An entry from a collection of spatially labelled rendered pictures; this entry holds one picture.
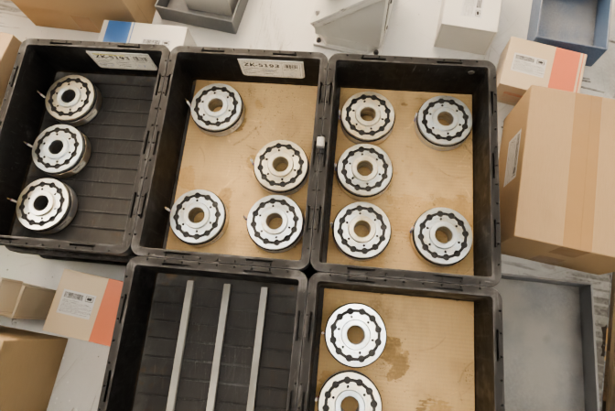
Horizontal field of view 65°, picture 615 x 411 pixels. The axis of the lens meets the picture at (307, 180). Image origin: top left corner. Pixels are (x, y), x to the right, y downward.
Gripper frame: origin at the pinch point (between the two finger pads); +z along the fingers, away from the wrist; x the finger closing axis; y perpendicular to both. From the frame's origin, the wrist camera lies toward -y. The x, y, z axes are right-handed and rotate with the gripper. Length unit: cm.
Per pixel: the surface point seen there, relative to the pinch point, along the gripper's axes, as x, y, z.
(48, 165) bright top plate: -88, 67, -5
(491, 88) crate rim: -9.9, 34.4, -6.4
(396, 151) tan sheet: -24, 46, 3
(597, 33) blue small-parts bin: 13.1, 2.1, 16.4
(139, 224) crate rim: -62, 74, -10
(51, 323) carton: -80, 95, 4
